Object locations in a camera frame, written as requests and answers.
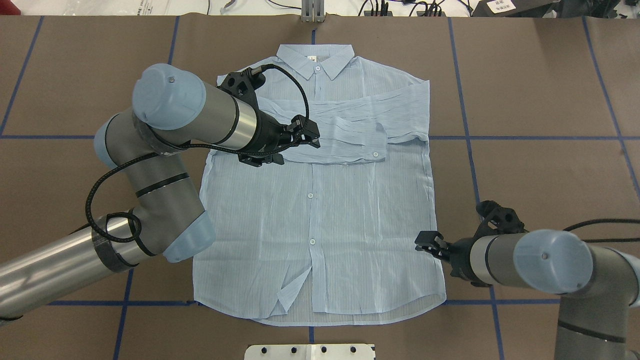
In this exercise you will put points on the light blue button shirt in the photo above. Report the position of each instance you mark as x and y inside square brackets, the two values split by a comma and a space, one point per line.
[328, 238]

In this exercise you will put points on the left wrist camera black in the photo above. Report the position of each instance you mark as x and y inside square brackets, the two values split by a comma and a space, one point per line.
[242, 84]

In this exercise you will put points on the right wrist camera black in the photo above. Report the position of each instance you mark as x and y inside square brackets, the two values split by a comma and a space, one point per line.
[497, 220]

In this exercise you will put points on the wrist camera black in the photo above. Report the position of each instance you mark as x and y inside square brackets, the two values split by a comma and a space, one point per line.
[497, 220]
[242, 84]

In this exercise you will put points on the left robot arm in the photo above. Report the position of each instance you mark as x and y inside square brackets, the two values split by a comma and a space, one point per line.
[146, 203]

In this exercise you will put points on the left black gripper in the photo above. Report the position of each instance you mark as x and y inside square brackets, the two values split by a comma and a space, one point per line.
[270, 135]

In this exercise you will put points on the aluminium frame post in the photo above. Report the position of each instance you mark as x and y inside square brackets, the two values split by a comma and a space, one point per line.
[313, 11]

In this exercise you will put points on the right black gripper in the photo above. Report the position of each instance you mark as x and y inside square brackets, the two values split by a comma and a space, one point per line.
[460, 253]

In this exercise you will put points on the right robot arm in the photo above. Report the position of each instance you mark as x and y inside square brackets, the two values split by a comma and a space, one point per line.
[598, 286]

